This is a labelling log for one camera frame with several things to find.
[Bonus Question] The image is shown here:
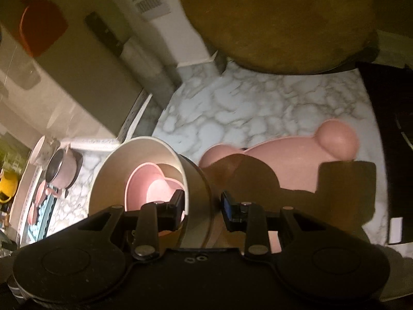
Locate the pink bear-shaped plate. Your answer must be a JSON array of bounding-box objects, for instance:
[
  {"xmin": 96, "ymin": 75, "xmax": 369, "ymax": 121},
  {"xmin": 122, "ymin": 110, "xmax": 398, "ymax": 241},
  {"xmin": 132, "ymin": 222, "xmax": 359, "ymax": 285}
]
[{"xmin": 198, "ymin": 119, "xmax": 360, "ymax": 254}]

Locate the black gas stove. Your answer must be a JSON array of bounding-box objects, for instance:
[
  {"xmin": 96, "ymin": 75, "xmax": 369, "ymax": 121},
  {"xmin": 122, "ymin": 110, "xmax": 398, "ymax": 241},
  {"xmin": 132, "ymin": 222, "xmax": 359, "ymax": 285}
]
[{"xmin": 354, "ymin": 59, "xmax": 413, "ymax": 246}]

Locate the green glass pitcher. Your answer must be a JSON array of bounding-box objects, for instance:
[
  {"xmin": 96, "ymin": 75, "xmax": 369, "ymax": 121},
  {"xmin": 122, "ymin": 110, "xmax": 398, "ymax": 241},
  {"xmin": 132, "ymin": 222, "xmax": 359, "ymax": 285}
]
[{"xmin": 0, "ymin": 132, "xmax": 30, "ymax": 172}]

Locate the teal dish rack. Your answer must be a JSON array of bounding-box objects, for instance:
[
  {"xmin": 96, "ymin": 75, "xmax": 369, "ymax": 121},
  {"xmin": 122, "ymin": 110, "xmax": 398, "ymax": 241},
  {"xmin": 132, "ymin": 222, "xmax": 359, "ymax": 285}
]
[{"xmin": 24, "ymin": 196, "xmax": 70, "ymax": 243}]

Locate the white patterned bowl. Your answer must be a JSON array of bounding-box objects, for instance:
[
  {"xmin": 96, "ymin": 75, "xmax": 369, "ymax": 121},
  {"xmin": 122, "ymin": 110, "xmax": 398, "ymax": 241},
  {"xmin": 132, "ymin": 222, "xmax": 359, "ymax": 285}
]
[{"xmin": 30, "ymin": 135, "xmax": 61, "ymax": 166}]

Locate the yellow mug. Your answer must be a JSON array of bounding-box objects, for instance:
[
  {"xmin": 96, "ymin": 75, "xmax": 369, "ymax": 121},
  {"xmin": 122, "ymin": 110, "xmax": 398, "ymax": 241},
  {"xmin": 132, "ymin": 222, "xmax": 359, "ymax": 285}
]
[{"xmin": 0, "ymin": 171, "xmax": 19, "ymax": 204}]

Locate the cream bowl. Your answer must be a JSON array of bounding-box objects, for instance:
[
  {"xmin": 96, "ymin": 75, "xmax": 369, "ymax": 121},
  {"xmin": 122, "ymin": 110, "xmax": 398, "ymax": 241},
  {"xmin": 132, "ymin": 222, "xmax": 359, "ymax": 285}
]
[{"xmin": 88, "ymin": 137, "xmax": 216, "ymax": 250}]

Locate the round wooden cutting board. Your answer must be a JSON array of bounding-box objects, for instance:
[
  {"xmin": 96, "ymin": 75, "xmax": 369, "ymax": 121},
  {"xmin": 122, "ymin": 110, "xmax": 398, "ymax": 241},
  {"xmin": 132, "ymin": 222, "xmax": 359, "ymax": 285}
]
[{"xmin": 174, "ymin": 0, "xmax": 380, "ymax": 75}]

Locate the orange spatula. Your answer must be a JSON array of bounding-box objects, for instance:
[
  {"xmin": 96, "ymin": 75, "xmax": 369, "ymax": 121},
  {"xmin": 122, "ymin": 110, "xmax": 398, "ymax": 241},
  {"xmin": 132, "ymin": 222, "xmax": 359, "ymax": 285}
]
[{"xmin": 19, "ymin": 0, "xmax": 69, "ymax": 58}]

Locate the pink pot with steel inside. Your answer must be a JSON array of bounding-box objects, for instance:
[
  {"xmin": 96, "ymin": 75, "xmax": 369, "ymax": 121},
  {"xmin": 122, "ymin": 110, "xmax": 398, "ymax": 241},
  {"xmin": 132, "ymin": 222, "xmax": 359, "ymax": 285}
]
[{"xmin": 45, "ymin": 148, "xmax": 83, "ymax": 197}]

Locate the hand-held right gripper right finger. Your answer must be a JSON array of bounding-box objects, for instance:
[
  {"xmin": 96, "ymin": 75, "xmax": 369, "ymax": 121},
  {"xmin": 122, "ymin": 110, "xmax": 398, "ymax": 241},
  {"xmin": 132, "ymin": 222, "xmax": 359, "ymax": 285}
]
[{"xmin": 221, "ymin": 191, "xmax": 323, "ymax": 259}]

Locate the cleaver with dark handle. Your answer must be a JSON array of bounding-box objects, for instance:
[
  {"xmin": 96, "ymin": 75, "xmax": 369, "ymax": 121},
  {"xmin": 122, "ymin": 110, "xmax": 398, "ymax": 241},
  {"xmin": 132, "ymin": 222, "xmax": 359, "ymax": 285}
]
[{"xmin": 84, "ymin": 11, "xmax": 182, "ymax": 111}]

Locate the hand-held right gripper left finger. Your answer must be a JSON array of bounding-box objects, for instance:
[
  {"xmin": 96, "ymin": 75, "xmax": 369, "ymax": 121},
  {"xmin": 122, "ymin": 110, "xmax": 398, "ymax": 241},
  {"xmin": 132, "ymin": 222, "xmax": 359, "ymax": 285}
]
[{"xmin": 79, "ymin": 190, "xmax": 186, "ymax": 260}]

